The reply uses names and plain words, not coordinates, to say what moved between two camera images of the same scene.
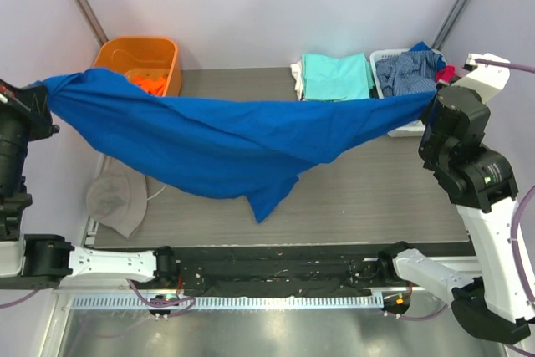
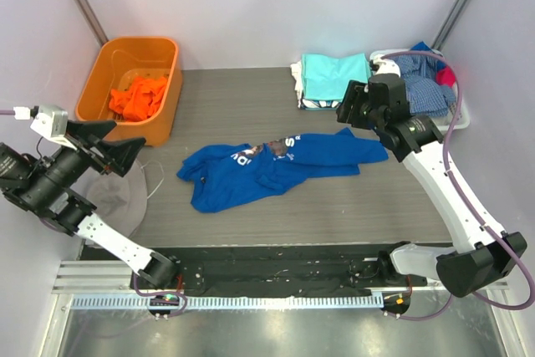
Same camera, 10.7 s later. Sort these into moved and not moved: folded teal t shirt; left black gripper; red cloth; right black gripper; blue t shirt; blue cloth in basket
Moved: left black gripper; right black gripper; blue t shirt
Not moved: red cloth; blue cloth in basket; folded teal t shirt
